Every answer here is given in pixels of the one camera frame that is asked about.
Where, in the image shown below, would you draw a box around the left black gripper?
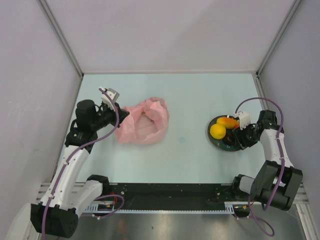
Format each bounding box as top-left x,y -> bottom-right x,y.
90,102 -> 129,131

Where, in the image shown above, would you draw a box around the yellow fake fruit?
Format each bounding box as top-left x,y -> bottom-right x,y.
216,116 -> 240,130

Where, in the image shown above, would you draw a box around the pink plastic bag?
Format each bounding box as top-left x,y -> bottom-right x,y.
115,97 -> 170,145

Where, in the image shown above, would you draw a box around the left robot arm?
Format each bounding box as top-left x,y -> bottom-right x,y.
30,99 -> 130,239

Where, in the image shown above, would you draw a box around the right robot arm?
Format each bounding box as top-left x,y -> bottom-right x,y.
230,110 -> 303,211

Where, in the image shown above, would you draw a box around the blue ceramic plate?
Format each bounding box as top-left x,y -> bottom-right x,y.
206,115 -> 241,152

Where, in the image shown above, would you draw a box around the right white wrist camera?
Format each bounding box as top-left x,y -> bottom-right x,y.
233,111 -> 251,130

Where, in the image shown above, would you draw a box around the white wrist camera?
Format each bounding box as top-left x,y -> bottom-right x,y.
99,87 -> 120,112
233,111 -> 251,130

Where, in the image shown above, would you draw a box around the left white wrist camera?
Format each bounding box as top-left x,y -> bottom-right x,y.
99,87 -> 120,112

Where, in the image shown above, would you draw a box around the aluminium frame rail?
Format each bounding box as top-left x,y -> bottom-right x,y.
295,183 -> 309,203

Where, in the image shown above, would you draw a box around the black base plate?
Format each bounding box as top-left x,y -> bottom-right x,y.
102,183 -> 248,212

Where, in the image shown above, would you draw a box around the white cable duct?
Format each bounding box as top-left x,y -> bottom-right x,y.
83,202 -> 115,214

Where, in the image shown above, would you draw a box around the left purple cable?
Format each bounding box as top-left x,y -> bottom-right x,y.
41,91 -> 120,240

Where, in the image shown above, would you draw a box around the right aluminium corner post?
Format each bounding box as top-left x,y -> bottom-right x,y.
255,0 -> 304,77

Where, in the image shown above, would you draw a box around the aluminium corner post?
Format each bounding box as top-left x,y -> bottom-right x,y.
36,0 -> 84,80
255,0 -> 304,77

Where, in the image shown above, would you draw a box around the left aluminium corner post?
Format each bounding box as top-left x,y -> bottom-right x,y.
36,0 -> 84,80

